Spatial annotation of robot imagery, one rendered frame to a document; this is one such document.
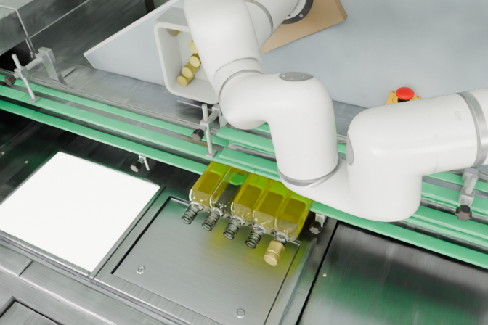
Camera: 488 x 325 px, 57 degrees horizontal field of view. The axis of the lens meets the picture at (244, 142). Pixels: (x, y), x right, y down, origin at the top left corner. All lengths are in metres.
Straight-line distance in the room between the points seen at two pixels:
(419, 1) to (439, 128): 0.53
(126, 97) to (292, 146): 0.92
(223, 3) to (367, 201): 0.35
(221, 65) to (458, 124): 0.34
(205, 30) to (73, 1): 1.27
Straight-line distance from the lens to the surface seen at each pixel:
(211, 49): 0.67
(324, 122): 0.55
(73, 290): 1.23
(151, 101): 1.37
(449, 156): 0.51
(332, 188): 0.58
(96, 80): 1.53
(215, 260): 1.18
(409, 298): 1.20
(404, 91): 1.06
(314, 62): 1.13
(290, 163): 0.58
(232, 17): 0.66
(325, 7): 1.03
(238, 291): 1.13
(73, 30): 1.91
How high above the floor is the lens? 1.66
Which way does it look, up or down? 40 degrees down
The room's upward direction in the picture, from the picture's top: 145 degrees counter-clockwise
